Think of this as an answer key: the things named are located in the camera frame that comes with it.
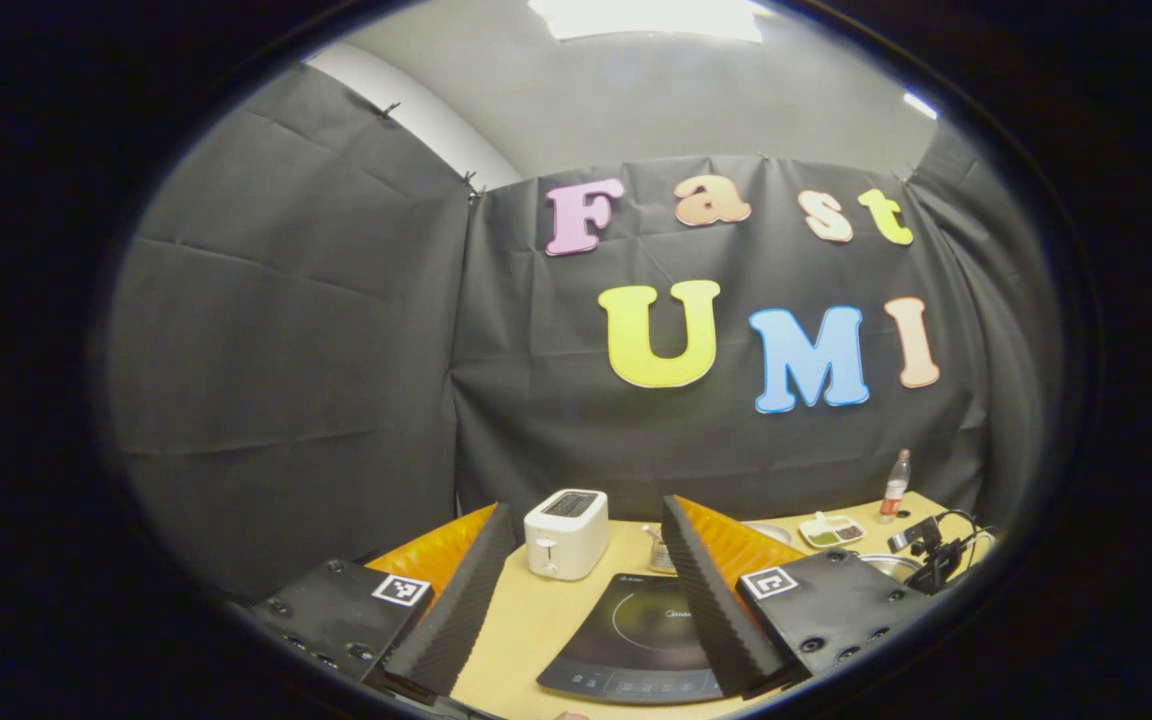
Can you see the clear bottle with red label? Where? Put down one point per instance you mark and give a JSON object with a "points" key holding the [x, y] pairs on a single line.
{"points": [[894, 490]]}

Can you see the large ceiling light panel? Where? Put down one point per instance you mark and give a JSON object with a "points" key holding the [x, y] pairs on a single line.
{"points": [[651, 15]]}

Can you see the small ceiling light panel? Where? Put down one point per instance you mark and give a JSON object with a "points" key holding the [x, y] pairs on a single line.
{"points": [[920, 104]]}

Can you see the white toaster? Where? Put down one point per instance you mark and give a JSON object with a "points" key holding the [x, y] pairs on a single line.
{"points": [[566, 535]]}

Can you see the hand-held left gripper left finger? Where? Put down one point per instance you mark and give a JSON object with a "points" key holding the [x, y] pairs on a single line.
{"points": [[461, 610]]}

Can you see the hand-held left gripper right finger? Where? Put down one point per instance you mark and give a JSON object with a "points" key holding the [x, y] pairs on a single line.
{"points": [[711, 610]]}

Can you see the white divided dish with beans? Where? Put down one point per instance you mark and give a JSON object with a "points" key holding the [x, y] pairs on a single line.
{"points": [[831, 532]]}

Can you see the black induction cooktop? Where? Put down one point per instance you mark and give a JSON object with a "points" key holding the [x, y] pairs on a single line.
{"points": [[636, 640]]}

